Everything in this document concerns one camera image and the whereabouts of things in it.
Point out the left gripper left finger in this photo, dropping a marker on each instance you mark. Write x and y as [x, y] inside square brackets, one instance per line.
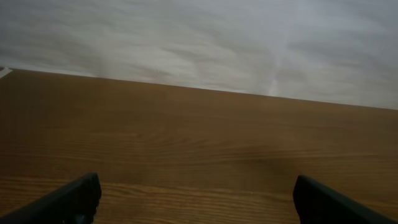
[65, 205]

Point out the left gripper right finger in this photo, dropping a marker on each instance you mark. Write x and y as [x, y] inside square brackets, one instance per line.
[323, 208]

